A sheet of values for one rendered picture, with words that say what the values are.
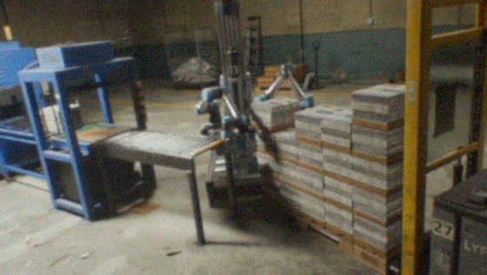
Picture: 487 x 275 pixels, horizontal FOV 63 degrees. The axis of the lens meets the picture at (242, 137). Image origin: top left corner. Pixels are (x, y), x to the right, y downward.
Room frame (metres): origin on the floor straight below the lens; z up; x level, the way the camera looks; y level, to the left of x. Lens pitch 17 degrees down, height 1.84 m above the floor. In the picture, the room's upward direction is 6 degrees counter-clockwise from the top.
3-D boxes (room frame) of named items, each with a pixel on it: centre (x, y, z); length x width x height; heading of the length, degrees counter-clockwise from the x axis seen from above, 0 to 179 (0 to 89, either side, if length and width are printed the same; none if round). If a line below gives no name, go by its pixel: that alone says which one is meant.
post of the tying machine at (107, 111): (4.78, 1.62, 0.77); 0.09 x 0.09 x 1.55; 54
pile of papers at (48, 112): (4.59, 2.10, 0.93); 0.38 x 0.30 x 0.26; 54
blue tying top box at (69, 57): (4.25, 1.64, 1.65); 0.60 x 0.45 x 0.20; 144
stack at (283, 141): (3.20, -0.60, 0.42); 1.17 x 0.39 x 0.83; 33
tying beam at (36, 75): (4.25, 1.64, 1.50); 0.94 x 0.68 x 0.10; 144
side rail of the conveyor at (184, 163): (3.44, 0.97, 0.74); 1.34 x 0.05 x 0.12; 54
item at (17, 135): (4.92, 2.55, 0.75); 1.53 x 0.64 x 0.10; 54
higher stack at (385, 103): (2.59, -0.99, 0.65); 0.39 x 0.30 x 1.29; 123
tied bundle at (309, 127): (3.09, -0.67, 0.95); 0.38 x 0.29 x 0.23; 124
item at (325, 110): (3.08, -0.66, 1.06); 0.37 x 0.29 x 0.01; 124
